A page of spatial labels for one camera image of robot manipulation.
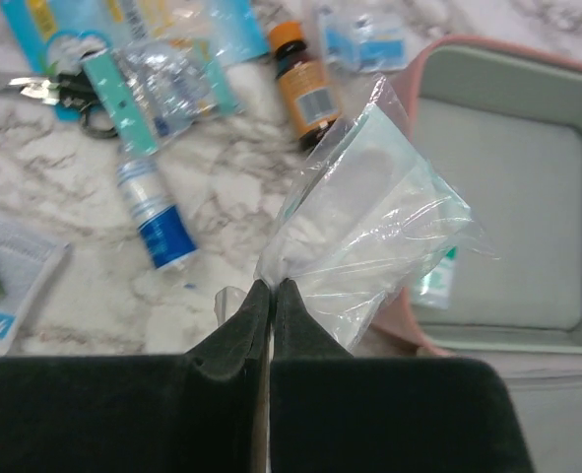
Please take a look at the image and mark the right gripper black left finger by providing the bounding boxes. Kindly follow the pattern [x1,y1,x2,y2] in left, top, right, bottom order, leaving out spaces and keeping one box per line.
[0,281,271,472]

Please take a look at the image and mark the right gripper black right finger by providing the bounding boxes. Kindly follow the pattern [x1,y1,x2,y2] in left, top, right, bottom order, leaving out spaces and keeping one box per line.
[270,280,534,472]

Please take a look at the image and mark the white bottle green label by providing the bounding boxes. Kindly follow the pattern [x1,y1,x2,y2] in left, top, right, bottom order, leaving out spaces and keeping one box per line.
[411,247,458,310]

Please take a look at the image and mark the white blue tube bottle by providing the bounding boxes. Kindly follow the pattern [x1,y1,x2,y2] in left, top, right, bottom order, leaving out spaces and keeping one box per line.
[116,158,198,269]

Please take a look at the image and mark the clear plastic bandage bag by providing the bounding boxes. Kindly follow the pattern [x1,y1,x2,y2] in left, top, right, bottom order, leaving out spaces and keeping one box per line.
[255,74,493,349]

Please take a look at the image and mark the white blue gauze packet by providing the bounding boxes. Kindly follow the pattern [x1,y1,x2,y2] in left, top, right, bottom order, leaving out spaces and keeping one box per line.
[0,212,70,356]

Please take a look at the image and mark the amber brown medicine bottle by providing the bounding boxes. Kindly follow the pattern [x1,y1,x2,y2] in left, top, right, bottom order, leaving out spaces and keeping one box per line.
[268,21,341,151]

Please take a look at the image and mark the clear teal plastic packet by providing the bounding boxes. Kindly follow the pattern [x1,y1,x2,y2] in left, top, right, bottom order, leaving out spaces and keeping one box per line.
[82,37,242,157]

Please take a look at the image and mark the pink medicine kit case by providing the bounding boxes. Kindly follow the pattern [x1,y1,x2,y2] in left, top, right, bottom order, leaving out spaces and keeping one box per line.
[373,35,582,472]

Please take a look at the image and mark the small blue white sachet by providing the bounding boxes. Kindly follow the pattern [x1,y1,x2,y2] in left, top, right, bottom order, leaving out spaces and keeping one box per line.
[316,5,409,73]

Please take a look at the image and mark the blue cotton swab bag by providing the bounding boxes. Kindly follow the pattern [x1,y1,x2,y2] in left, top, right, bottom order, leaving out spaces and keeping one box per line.
[0,1,269,120]

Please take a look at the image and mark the black handled scissors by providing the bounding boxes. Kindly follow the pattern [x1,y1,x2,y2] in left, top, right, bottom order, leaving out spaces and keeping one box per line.
[0,71,117,139]

